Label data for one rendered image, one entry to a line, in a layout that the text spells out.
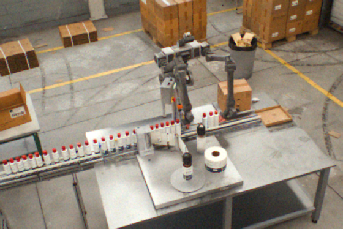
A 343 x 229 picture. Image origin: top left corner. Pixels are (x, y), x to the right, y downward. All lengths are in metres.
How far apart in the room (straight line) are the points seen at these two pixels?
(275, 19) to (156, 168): 4.30
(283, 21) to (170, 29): 1.95
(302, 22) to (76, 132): 4.39
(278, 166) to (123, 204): 1.44
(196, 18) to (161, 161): 3.98
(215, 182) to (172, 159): 0.49
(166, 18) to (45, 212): 3.78
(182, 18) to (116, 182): 4.08
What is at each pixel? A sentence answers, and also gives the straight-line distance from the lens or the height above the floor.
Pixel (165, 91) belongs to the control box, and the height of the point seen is 1.43.
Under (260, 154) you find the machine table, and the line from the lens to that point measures 4.08.
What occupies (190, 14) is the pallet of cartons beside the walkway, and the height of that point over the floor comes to 0.66.
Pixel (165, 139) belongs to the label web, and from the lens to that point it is 4.00.
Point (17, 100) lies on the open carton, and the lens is 5.07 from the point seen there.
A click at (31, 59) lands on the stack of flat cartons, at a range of 7.59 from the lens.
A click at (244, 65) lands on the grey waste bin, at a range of 6.56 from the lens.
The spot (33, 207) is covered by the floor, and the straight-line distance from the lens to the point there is 5.06.
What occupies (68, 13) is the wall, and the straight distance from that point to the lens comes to 9.10.
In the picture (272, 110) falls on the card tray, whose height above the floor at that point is 0.83.
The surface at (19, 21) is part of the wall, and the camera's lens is 9.02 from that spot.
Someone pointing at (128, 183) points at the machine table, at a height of 0.83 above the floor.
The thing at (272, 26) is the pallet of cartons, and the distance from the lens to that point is 7.48.
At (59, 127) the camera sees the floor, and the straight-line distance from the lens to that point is 6.07.
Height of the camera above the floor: 3.54
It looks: 36 degrees down
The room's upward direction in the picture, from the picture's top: 3 degrees counter-clockwise
